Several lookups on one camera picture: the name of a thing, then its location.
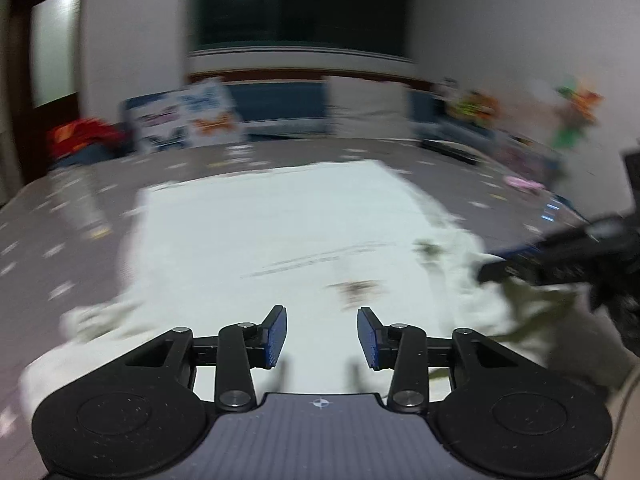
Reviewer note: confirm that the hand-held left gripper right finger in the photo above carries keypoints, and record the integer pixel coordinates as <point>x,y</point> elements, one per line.
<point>368,338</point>

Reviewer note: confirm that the pink object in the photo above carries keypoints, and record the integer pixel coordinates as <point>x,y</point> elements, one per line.
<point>524,183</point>

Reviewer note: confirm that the red cloth pile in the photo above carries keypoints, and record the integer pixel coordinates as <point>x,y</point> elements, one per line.
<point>82,137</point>

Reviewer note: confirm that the blue and white printed board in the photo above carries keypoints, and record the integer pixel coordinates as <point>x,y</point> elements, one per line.
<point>185,115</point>

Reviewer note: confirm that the brown door with glass pane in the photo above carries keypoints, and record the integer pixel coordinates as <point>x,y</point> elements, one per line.
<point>45,50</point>

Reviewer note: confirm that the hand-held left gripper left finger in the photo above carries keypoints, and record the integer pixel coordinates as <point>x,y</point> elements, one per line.
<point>276,336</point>

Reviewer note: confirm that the dark window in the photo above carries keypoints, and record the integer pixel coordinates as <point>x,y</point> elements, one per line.
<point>300,5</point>

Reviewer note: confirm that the colourful toy pile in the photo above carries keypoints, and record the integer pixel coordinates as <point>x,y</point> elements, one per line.
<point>472,102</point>

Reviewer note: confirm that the white printed garment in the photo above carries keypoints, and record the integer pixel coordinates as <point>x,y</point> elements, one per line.
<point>280,240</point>

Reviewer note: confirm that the colourful wall decoration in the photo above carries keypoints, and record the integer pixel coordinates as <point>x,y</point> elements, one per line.
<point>575,110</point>

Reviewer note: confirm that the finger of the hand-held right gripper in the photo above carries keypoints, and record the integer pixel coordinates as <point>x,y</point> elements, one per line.
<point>510,267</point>

